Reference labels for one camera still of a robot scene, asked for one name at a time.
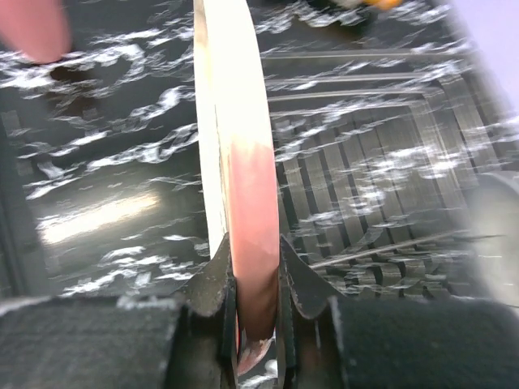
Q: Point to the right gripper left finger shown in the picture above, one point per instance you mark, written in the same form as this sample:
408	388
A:
184	340

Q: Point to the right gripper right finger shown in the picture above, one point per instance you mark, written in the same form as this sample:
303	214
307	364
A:
327	340

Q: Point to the pink beige plate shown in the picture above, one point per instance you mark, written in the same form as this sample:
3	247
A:
238	165

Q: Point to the wire dish rack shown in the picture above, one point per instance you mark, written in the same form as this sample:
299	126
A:
375	152

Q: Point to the pink plastic cup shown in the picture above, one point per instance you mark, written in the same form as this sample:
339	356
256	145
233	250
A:
39	29

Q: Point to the white scalloped plate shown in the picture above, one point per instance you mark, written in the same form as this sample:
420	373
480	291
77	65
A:
493	211

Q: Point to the orange mug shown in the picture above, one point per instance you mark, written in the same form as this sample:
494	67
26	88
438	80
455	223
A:
357	5

